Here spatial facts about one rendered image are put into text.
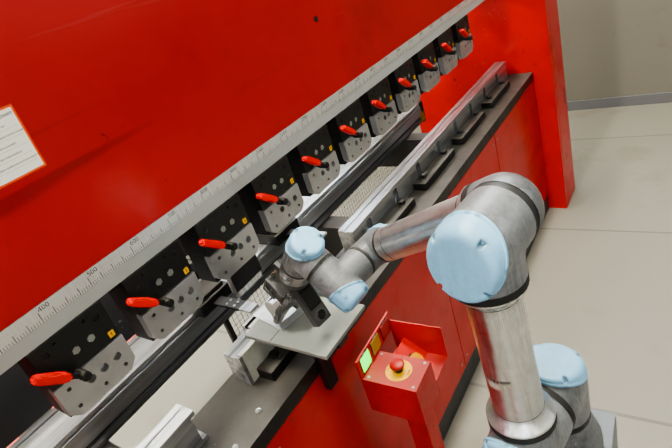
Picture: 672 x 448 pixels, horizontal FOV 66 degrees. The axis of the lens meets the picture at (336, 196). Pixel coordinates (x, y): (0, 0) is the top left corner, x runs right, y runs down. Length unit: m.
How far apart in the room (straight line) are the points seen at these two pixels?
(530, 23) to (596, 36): 1.67
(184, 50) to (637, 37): 3.87
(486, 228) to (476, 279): 0.07
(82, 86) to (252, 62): 0.44
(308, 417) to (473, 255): 0.84
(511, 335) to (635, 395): 1.56
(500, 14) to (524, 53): 0.25
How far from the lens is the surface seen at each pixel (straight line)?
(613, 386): 2.40
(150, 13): 1.17
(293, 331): 1.31
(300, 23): 1.50
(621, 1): 4.56
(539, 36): 3.03
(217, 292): 1.55
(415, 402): 1.41
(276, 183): 1.37
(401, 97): 1.92
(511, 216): 0.76
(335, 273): 1.05
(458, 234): 0.71
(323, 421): 1.50
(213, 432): 1.38
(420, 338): 1.54
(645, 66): 4.69
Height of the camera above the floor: 1.80
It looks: 25 degrees down
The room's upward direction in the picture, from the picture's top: 18 degrees counter-clockwise
